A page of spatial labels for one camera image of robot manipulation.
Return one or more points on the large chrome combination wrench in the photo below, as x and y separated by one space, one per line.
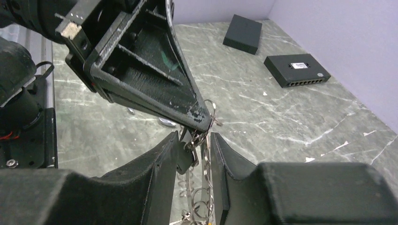
166 122

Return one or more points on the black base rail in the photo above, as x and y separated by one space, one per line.
28 127

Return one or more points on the black perforated box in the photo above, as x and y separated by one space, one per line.
243 34

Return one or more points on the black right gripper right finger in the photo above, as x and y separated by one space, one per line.
291 193

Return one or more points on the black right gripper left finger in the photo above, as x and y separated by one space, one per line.
137 193

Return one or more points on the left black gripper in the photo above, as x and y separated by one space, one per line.
128 53

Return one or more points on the black flat box with label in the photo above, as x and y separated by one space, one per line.
296 70

